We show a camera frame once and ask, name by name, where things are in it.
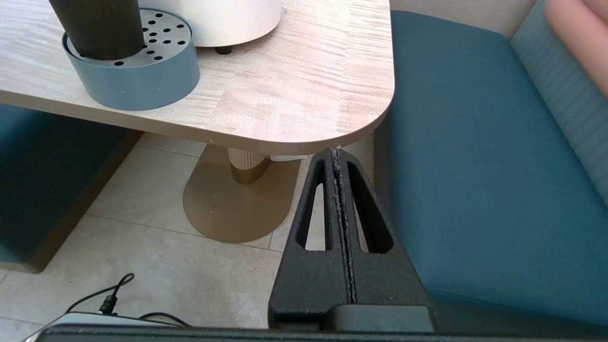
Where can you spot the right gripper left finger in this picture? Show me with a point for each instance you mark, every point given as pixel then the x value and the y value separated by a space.
pixel 308 285

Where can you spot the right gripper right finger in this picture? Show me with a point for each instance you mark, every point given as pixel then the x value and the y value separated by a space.
pixel 384 280

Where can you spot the black plastic cup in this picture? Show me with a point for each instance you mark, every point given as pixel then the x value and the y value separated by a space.
pixel 99 28

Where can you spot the teal upholstered booth bench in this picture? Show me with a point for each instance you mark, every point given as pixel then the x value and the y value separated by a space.
pixel 475 166
pixel 42 171

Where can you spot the large blue steel drip tray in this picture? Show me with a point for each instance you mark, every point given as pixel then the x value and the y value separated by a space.
pixel 142 83

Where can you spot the clear water dispenser white base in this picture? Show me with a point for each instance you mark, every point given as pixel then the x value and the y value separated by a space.
pixel 228 21

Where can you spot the pink bolster cushion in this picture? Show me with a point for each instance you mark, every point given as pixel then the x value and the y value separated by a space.
pixel 582 38

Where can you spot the brass table pedestal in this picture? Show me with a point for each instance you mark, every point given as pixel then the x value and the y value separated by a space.
pixel 232 204

